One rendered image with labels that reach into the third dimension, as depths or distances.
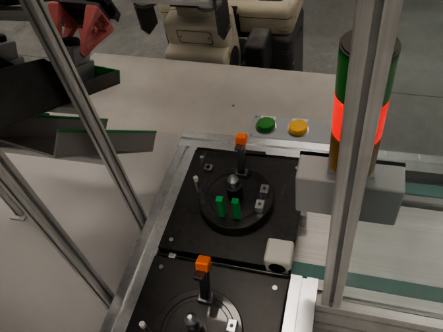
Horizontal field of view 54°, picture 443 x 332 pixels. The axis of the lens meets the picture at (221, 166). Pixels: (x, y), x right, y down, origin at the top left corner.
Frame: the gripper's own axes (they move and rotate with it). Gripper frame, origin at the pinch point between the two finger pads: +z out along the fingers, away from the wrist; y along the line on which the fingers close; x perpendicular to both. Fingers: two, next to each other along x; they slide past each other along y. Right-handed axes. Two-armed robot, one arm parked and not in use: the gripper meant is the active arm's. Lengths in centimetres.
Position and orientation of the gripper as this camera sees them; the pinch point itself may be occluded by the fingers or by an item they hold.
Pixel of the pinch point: (71, 49)
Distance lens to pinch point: 77.9
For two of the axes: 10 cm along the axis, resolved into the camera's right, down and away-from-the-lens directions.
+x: 1.8, 2.4, 9.5
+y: 9.6, 1.7, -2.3
